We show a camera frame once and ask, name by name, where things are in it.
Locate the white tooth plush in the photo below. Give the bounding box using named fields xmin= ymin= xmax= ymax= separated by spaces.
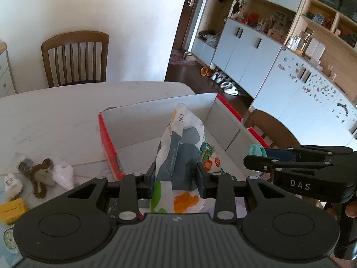
xmin=53 ymin=163 xmax=75 ymax=189

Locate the pile of bags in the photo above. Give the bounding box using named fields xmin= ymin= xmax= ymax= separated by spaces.
xmin=198 ymin=30 xmax=221 ymax=47

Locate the white drawer chest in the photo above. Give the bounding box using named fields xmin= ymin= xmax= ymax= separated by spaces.
xmin=0 ymin=42 xmax=18 ymax=98

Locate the red cardboard box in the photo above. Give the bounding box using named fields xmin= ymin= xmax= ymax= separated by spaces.
xmin=98 ymin=93 xmax=276 ymax=192

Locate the row of grey shoes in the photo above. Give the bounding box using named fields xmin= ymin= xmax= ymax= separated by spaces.
xmin=210 ymin=71 xmax=239 ymax=96

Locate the small yellow box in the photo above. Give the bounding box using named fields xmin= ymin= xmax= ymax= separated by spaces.
xmin=0 ymin=198 xmax=30 ymax=225

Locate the teal round plastic toy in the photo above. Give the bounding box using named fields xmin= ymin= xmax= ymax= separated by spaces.
xmin=248 ymin=143 xmax=266 ymax=158

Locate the group of glass jars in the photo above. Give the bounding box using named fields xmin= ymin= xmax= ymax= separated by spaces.
xmin=287 ymin=30 xmax=312 ymax=57

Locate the person's right hand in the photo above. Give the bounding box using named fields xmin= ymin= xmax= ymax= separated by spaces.
xmin=345 ymin=202 xmax=357 ymax=219

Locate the slatted wooden chair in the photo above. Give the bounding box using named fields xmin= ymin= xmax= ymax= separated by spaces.
xmin=41 ymin=31 xmax=110 ymax=88
xmin=242 ymin=109 xmax=302 ymax=149

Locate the brown braided rope ring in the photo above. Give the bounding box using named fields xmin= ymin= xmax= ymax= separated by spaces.
xmin=29 ymin=158 xmax=56 ymax=199

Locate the small grey metal clip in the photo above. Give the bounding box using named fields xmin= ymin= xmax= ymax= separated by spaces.
xmin=17 ymin=159 xmax=34 ymax=173

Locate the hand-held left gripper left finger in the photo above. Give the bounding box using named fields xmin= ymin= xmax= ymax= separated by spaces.
xmin=67 ymin=160 xmax=157 ymax=224

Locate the cartoon printed packet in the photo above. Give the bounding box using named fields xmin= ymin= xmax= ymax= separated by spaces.
xmin=199 ymin=142 xmax=238 ymax=180

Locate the light blue wall cabinet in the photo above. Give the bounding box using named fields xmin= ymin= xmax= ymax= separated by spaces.
xmin=186 ymin=0 xmax=357 ymax=146

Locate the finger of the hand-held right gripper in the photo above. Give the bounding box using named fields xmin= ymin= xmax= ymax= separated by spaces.
xmin=243 ymin=155 xmax=330 ymax=176
xmin=264 ymin=144 xmax=355 ymax=161

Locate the white plush badge toy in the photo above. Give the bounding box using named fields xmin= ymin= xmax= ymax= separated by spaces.
xmin=4 ymin=173 xmax=23 ymax=201

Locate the dark brown door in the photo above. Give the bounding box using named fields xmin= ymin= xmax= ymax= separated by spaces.
xmin=164 ymin=0 xmax=209 ymax=82

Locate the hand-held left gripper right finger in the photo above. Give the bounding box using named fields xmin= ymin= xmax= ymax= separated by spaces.
xmin=195 ymin=160 xmax=283 ymax=222

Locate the patterned door mat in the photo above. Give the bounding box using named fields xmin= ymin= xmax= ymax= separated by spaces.
xmin=168 ymin=49 xmax=202 ymax=66

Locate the printed white plastic bag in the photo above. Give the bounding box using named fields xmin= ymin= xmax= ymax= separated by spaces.
xmin=151 ymin=102 xmax=206 ymax=214

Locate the wooden toy board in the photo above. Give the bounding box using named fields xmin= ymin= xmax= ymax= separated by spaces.
xmin=267 ymin=10 xmax=291 ymax=40

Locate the white storage container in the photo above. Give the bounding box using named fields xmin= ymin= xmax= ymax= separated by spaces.
xmin=303 ymin=37 xmax=326 ymax=61

